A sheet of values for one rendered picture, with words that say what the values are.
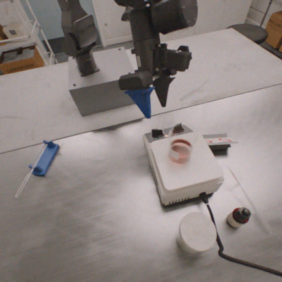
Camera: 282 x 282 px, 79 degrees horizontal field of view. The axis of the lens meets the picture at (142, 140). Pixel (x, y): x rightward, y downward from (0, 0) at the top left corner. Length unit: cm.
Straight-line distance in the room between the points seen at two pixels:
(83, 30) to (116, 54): 18
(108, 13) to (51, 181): 294
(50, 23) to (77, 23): 276
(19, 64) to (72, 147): 203
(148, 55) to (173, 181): 26
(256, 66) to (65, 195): 81
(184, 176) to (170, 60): 23
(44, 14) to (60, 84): 248
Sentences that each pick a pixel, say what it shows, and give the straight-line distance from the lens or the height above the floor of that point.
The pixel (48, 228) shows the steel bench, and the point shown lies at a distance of 47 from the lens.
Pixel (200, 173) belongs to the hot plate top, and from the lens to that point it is 36.
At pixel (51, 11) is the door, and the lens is 323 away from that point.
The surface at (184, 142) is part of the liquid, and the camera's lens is 36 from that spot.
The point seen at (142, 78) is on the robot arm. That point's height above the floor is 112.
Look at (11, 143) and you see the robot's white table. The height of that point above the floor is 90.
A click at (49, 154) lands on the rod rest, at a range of 56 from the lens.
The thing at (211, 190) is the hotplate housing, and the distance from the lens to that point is 41.
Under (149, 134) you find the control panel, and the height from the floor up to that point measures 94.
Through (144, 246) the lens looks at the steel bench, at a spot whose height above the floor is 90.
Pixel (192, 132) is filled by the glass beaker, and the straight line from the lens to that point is 33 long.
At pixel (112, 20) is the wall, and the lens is 328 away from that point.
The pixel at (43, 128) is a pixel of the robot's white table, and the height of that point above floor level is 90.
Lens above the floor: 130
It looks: 53 degrees down
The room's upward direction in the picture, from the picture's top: 7 degrees counter-clockwise
